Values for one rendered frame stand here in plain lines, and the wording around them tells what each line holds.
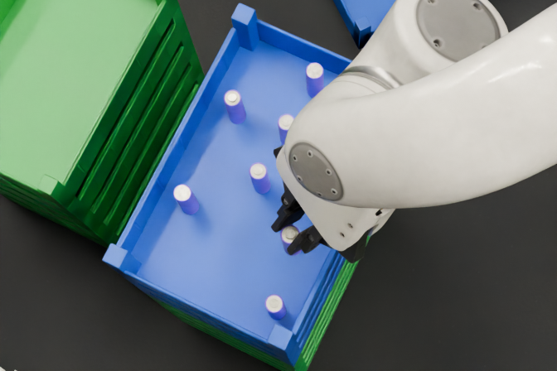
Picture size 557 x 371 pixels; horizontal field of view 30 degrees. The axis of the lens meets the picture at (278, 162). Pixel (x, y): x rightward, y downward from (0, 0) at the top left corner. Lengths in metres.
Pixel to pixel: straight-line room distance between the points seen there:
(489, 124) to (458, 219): 1.00
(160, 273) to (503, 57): 0.58
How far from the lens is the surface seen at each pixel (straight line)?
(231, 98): 1.06
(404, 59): 0.67
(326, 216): 0.85
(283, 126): 1.05
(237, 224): 1.10
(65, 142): 1.32
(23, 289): 1.64
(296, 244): 0.92
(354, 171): 0.64
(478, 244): 1.59
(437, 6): 0.69
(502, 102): 0.60
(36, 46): 1.37
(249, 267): 1.09
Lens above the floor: 1.55
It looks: 75 degrees down
